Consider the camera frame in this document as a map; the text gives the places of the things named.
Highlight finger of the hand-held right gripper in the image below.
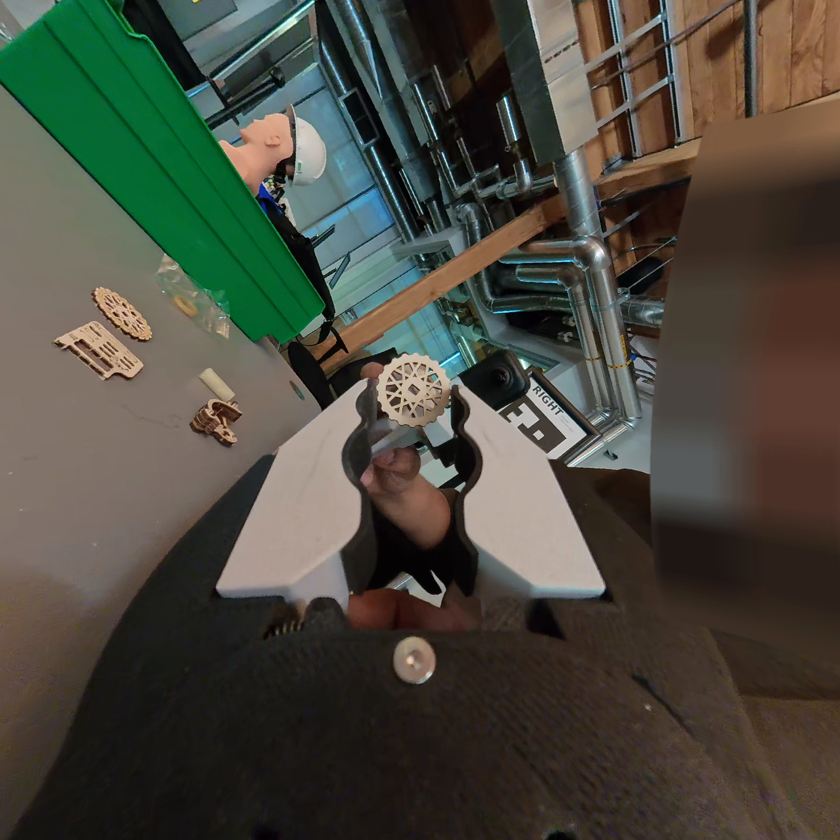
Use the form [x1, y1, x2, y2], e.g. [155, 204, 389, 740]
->
[369, 419, 435, 456]

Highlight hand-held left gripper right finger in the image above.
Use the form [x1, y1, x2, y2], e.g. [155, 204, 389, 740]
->
[449, 388, 606, 619]

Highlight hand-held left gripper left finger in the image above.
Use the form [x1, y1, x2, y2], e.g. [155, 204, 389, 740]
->
[215, 392, 382, 613]

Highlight wooden gear wheel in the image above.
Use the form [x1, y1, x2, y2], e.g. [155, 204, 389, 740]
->
[91, 286, 154, 343]
[375, 354, 454, 431]

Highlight grey desk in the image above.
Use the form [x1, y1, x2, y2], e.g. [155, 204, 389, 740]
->
[0, 85, 324, 808]

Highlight person's right hand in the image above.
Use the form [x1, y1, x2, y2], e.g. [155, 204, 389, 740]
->
[346, 446, 478, 632]

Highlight small wooden assembly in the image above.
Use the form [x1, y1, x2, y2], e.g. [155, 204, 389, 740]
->
[189, 398, 244, 448]

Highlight wooden ceiling beam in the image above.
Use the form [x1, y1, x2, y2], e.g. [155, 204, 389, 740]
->
[308, 157, 697, 362]

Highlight silver ventilation pipes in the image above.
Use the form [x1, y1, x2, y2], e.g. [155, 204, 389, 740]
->
[322, 0, 670, 434]

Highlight mannequin torso with dark vest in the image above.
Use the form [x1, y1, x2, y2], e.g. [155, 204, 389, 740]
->
[257, 180, 349, 358]

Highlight clear plastic bag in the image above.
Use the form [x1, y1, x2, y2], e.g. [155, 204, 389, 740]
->
[154, 255, 232, 341]

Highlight slotted wooden cutout sheet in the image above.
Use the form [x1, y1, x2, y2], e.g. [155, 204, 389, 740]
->
[52, 320, 145, 382]

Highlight white hard hat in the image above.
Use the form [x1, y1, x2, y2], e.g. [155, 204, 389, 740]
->
[286, 104, 328, 189]

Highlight mannequin head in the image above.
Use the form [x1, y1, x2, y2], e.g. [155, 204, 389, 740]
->
[218, 113, 296, 196]

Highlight green plastic bin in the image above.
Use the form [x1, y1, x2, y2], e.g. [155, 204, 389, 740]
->
[0, 0, 327, 343]

